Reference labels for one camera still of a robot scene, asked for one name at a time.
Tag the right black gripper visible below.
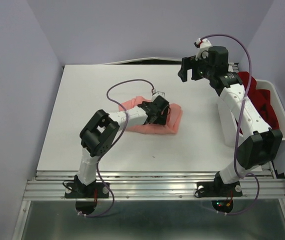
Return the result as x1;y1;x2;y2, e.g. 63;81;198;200
177;50;215;82

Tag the white plastic bin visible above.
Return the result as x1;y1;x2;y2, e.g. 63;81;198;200
216;79;285;148

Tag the pink pleated skirt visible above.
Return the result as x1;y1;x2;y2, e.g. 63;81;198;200
122;96;183;135

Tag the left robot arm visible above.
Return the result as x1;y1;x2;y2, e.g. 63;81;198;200
71;94;170;198

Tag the red skirt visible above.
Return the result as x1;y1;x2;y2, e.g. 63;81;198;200
247;77;280;129

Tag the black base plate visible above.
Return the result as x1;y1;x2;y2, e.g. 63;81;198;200
195;181;243;199
64;182;110;199

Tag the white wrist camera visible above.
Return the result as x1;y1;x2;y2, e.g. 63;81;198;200
152;90;165;99
194;38;212;61

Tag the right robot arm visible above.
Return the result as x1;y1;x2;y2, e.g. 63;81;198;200
178;42;283;198

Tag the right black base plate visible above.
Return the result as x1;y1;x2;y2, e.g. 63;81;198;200
195;181;243;199

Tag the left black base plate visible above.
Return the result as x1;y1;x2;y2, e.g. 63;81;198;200
64;182;110;199

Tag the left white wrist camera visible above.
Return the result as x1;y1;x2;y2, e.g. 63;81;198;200
152;90;165;99

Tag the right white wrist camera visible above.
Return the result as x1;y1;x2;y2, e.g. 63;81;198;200
194;38;212;61

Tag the aluminium rail frame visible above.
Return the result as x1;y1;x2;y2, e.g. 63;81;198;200
12;62;285;240

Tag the white backdrop board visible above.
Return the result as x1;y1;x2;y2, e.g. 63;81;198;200
101;57;234;66

